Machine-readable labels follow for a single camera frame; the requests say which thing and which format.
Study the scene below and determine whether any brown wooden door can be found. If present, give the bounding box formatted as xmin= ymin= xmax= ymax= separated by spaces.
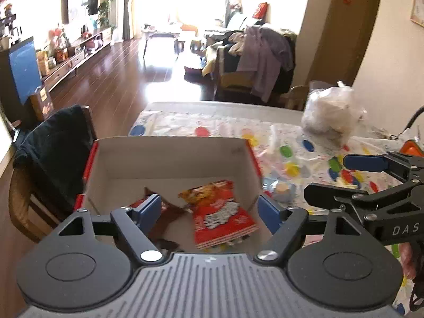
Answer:
xmin=306 ymin=0 xmax=385 ymax=91

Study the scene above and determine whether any gold framed wall picture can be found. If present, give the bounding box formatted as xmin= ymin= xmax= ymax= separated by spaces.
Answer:
xmin=410 ymin=0 xmax=424 ymax=27

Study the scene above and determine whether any red snack packet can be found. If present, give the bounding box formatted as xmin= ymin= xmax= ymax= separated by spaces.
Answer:
xmin=179 ymin=179 xmax=259 ymax=250

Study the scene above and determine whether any blue board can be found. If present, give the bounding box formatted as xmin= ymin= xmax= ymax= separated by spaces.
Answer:
xmin=8 ymin=36 xmax=43 ymax=105

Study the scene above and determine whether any dark floor cushion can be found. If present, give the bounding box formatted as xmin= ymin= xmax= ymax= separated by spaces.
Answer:
xmin=183 ymin=66 xmax=205 ymax=83

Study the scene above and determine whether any green potted plant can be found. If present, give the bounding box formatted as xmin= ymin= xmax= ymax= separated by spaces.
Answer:
xmin=98 ymin=0 xmax=118 ymax=29

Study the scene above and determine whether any flat screen television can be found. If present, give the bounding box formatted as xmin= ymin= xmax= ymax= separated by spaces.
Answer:
xmin=61 ymin=0 xmax=99 ymax=26

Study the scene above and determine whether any person's right hand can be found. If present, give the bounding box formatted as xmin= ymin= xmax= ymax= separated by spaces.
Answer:
xmin=399 ymin=242 xmax=417 ymax=281

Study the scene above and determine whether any red flower arrangement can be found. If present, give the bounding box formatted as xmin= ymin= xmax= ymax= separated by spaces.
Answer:
xmin=48 ymin=26 xmax=72 ymax=62

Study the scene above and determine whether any light blue snack packet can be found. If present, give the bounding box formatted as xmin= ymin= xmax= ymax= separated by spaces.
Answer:
xmin=263 ymin=177 xmax=295 ymax=202

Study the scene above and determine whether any small cardboard box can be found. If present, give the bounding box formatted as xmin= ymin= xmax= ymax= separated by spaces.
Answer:
xmin=29 ymin=86 xmax=55 ymax=122

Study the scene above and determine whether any dark brown snack packet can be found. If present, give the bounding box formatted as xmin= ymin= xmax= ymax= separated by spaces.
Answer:
xmin=129 ymin=187 xmax=193 ymax=242

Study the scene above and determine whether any grey purple clothing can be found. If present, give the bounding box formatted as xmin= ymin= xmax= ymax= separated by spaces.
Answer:
xmin=237 ymin=26 xmax=295 ymax=103

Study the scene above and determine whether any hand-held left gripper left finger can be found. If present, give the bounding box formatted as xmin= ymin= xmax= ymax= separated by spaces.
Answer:
xmin=50 ymin=194 xmax=164 ymax=267

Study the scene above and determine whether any red cardboard box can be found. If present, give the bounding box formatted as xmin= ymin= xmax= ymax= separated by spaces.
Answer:
xmin=74 ymin=136 xmax=264 ymax=255

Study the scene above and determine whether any wooden television cabinet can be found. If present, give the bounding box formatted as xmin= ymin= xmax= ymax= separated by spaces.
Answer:
xmin=41 ymin=26 xmax=113 ymax=92

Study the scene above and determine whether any white cabinet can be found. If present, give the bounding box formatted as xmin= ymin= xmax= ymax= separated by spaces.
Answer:
xmin=0 ymin=108 xmax=15 ymax=176

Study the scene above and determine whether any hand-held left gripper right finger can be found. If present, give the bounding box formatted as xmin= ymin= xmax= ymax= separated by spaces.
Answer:
xmin=254 ymin=194 xmax=368 ymax=267

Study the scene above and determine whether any orange grey tape dispenser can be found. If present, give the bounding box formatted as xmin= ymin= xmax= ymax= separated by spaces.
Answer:
xmin=399 ymin=139 xmax=424 ymax=157

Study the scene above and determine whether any sofa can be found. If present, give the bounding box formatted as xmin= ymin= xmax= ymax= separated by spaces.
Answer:
xmin=202 ymin=11 xmax=297 ymax=103

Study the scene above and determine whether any grey desk lamp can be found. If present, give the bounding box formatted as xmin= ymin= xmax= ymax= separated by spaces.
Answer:
xmin=402 ymin=106 xmax=424 ymax=137

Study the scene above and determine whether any clear plastic bag with contents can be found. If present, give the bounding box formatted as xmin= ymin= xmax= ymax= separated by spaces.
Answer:
xmin=301 ymin=81 xmax=368 ymax=147

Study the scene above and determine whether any coffee table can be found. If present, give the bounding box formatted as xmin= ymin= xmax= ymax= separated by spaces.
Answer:
xmin=142 ymin=23 xmax=186 ymax=55

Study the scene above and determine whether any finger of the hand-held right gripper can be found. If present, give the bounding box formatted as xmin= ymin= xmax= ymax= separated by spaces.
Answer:
xmin=343 ymin=152 xmax=424 ymax=181
xmin=304 ymin=179 xmax=424 ymax=211

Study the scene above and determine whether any coffee machine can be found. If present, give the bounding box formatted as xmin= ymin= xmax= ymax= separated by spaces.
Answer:
xmin=0 ymin=13 xmax=23 ymax=50

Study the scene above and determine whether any black snack packet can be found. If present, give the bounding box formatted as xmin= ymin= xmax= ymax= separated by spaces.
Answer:
xmin=154 ymin=238 xmax=185 ymax=253

